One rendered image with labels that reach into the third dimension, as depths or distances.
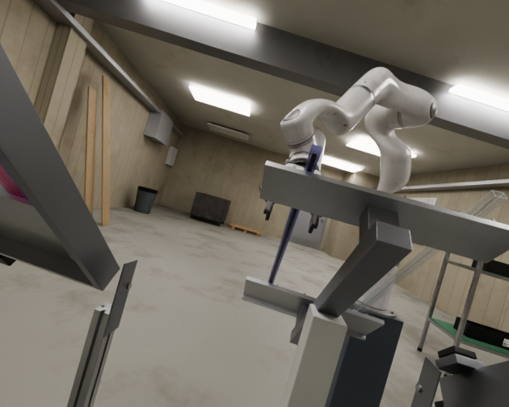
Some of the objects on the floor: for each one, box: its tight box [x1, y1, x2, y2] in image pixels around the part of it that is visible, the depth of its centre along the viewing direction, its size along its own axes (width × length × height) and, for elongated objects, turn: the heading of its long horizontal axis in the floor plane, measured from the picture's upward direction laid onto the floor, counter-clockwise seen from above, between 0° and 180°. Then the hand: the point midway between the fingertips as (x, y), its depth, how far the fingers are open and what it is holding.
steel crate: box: [190, 192, 231, 227], centre depth 774 cm, size 98×114×79 cm
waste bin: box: [133, 186, 158, 214], centre depth 598 cm, size 45×45×58 cm
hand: (290, 219), depth 51 cm, fingers open, 8 cm apart
